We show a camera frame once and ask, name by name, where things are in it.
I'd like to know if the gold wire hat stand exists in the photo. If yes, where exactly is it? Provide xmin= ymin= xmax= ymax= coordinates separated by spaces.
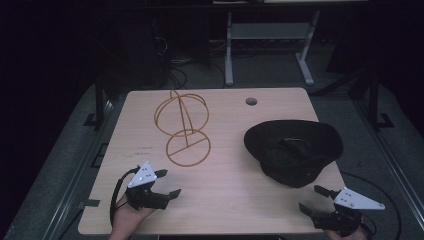
xmin=153 ymin=89 xmax=212 ymax=168

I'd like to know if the person's left hand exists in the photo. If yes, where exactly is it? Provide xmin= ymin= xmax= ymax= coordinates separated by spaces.
xmin=108 ymin=194 xmax=156 ymax=240

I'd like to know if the bundle of floor cables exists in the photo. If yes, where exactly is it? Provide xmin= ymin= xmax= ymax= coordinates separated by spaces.
xmin=149 ymin=36 xmax=231 ymax=90

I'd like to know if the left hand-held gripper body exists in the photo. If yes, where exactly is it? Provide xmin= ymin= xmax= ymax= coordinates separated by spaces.
xmin=125 ymin=161 xmax=171 ymax=211

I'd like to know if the person's right hand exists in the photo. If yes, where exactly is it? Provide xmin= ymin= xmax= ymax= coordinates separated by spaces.
xmin=323 ymin=225 xmax=368 ymax=240

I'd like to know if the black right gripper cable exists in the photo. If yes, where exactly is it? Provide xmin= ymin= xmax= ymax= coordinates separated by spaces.
xmin=340 ymin=171 xmax=403 ymax=240

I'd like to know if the black bucket hat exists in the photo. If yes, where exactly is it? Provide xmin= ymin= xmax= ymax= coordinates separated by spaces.
xmin=243 ymin=119 xmax=345 ymax=189

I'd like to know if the black metal stand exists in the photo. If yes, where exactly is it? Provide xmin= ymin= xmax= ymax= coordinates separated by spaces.
xmin=82 ymin=49 xmax=111 ymax=131
xmin=349 ymin=66 xmax=396 ymax=131

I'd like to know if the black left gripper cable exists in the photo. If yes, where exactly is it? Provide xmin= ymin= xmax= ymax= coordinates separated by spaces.
xmin=109 ymin=165 xmax=141 ymax=228

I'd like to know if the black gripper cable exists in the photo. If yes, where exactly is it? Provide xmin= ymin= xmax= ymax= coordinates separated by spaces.
xmin=340 ymin=171 xmax=403 ymax=240
xmin=109 ymin=165 xmax=141 ymax=228

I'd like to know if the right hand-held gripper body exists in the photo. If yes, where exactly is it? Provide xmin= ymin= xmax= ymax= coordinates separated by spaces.
xmin=311 ymin=186 xmax=386 ymax=238

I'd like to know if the grey metal table frame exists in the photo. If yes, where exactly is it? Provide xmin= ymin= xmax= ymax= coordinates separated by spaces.
xmin=224 ymin=9 xmax=321 ymax=88

